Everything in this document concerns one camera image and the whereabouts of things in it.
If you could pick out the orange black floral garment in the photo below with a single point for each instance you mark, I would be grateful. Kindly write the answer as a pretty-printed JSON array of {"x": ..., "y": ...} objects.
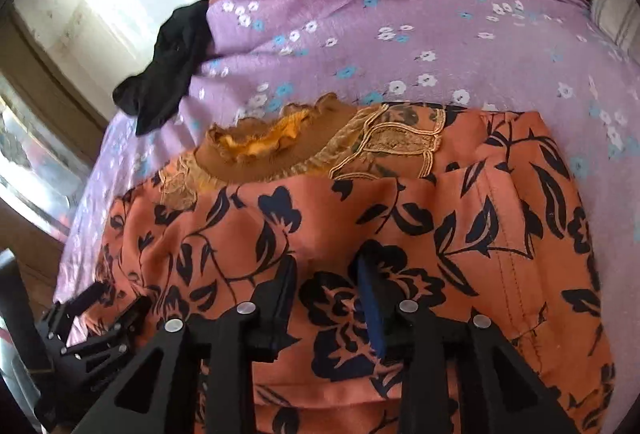
[{"x": 350, "y": 214}]

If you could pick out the striped pillow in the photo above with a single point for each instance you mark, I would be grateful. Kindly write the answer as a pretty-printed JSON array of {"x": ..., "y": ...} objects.
[{"x": 617, "y": 9}]

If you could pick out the brown wooden frame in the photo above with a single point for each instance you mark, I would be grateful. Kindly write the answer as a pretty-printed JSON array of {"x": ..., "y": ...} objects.
[{"x": 55, "y": 79}]

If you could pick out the black cloth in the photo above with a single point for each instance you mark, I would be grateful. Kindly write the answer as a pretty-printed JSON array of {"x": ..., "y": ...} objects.
[{"x": 165, "y": 64}]

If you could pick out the purple floral bedsheet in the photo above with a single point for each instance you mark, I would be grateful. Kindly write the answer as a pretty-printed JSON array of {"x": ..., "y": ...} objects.
[{"x": 400, "y": 29}]

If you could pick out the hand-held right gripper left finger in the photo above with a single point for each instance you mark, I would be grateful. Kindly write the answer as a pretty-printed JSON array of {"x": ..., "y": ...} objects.
[{"x": 284, "y": 299}]

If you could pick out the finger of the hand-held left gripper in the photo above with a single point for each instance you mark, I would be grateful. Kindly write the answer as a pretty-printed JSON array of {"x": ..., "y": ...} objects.
[
  {"x": 112, "y": 334},
  {"x": 80, "y": 304}
]

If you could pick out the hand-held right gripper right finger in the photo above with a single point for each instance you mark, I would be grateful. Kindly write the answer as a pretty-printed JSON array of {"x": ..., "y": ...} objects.
[{"x": 371, "y": 309}]

